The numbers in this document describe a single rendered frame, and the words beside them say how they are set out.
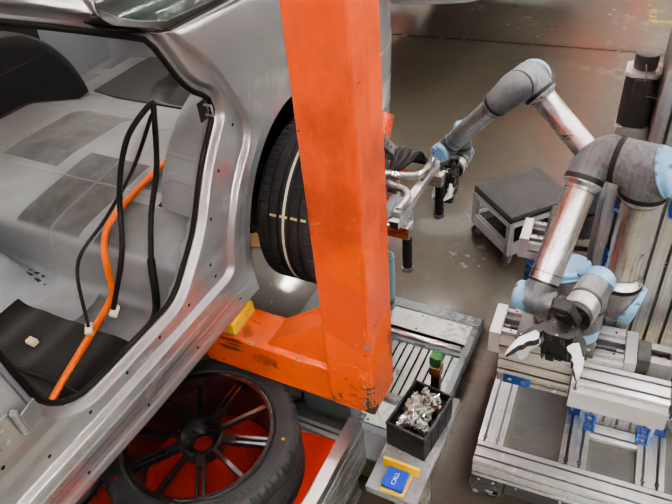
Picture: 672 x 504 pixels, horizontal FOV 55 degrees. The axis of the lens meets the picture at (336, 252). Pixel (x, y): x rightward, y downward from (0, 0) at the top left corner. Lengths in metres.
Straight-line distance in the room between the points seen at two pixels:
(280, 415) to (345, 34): 1.32
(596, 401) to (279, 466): 0.97
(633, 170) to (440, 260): 2.01
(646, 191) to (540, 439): 1.18
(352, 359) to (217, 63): 0.95
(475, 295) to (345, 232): 1.75
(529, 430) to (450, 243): 1.40
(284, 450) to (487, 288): 1.61
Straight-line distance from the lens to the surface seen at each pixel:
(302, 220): 2.23
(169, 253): 2.15
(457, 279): 3.43
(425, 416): 2.15
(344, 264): 1.75
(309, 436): 2.48
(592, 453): 2.58
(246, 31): 2.03
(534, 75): 2.42
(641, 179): 1.68
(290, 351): 2.19
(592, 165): 1.69
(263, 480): 2.12
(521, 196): 3.46
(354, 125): 1.49
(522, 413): 2.63
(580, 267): 1.94
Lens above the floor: 2.28
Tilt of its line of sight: 39 degrees down
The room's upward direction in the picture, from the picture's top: 6 degrees counter-clockwise
